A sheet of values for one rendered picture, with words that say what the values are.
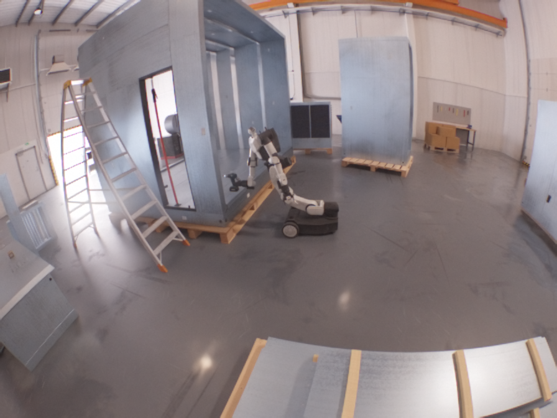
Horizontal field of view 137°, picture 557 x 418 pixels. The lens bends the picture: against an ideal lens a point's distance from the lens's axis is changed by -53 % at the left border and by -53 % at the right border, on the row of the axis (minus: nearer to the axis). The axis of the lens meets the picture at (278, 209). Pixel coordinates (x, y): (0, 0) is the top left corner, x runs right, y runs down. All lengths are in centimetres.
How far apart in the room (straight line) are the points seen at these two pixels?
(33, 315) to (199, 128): 254
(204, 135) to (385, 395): 258
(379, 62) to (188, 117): 415
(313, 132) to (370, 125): 192
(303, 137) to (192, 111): 459
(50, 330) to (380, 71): 659
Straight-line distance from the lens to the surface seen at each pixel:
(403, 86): 533
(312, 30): 1108
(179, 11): 288
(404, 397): 130
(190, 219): 311
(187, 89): 262
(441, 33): 1189
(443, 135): 904
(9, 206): 427
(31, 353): 275
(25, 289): 248
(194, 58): 259
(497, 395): 156
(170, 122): 881
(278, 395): 136
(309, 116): 664
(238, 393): 150
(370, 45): 560
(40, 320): 265
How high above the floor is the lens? 155
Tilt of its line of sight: 26 degrees down
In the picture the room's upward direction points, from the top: 5 degrees counter-clockwise
